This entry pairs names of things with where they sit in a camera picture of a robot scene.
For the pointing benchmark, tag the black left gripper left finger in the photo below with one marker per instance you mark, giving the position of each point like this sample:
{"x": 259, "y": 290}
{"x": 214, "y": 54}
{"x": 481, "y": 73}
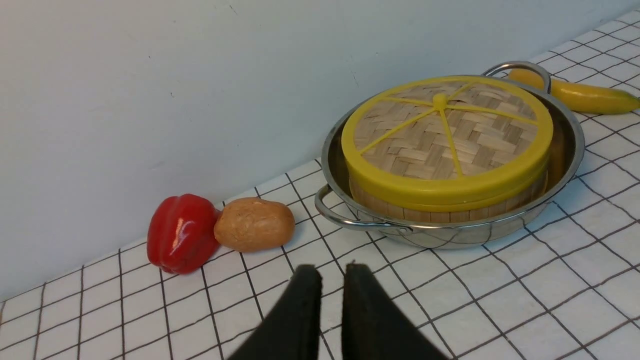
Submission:
{"x": 291, "y": 330}

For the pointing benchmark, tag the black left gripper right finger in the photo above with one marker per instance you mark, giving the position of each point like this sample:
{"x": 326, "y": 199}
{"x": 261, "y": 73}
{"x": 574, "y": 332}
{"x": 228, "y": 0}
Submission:
{"x": 373, "y": 327}

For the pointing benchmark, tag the yellow bamboo steamer lid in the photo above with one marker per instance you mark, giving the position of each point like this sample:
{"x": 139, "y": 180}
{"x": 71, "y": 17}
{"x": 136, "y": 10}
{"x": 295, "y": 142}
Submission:
{"x": 447, "y": 140}

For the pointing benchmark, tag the yellow bamboo steamer basket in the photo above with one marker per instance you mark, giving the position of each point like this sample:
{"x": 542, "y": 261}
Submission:
{"x": 513, "y": 198}

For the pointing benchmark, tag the stainless steel pot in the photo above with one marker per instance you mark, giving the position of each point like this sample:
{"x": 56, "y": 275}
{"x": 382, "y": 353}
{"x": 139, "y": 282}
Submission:
{"x": 335, "y": 203}

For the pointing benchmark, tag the brown potato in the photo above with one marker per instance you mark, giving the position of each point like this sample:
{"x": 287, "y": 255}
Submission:
{"x": 252, "y": 224}

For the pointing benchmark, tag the red bell pepper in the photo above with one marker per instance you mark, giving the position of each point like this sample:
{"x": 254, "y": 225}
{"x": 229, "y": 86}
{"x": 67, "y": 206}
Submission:
{"x": 180, "y": 237}

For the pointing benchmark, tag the white black grid tablecloth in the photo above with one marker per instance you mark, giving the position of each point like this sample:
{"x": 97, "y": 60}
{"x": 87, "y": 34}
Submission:
{"x": 566, "y": 286}

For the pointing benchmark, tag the yellow banana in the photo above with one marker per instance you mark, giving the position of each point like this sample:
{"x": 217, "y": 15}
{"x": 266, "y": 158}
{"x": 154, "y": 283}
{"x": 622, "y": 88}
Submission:
{"x": 576, "y": 97}

